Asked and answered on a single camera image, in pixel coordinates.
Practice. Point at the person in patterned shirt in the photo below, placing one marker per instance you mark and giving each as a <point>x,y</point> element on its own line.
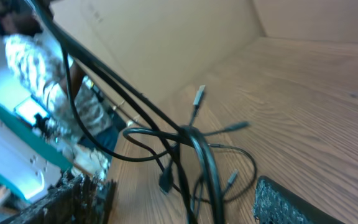
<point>44,75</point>

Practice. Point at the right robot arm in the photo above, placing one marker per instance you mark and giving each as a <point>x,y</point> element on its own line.
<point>29,166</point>

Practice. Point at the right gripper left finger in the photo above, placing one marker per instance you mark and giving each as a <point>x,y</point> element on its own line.
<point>81,200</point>

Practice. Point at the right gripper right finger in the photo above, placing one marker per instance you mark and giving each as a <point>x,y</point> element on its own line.
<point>274,204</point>

